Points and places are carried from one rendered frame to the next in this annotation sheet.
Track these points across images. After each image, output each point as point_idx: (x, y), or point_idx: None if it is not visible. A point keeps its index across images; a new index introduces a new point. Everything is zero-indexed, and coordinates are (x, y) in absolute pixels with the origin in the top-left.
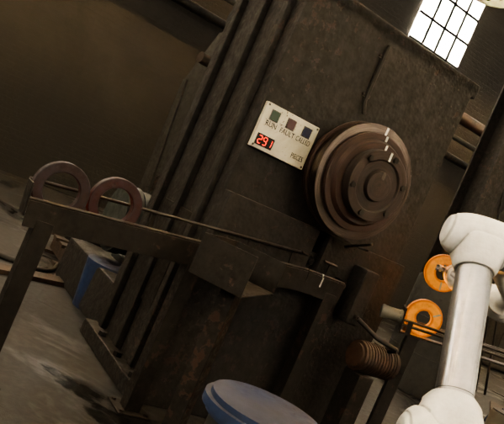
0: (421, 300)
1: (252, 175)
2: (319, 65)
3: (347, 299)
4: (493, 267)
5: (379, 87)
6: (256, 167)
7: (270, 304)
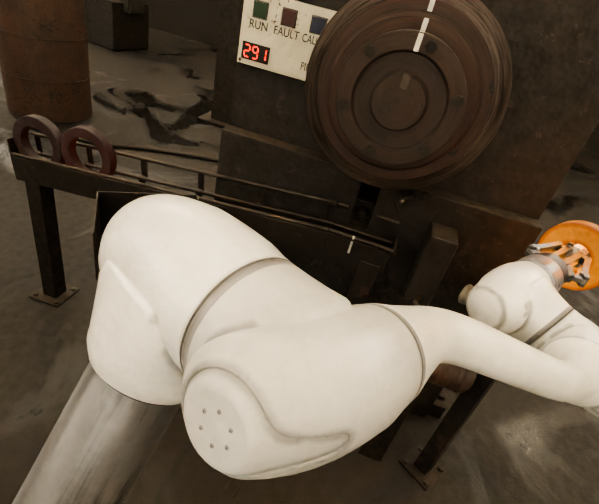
0: None
1: (257, 103)
2: None
3: (412, 270)
4: (120, 388)
5: None
6: (260, 92)
7: (310, 263)
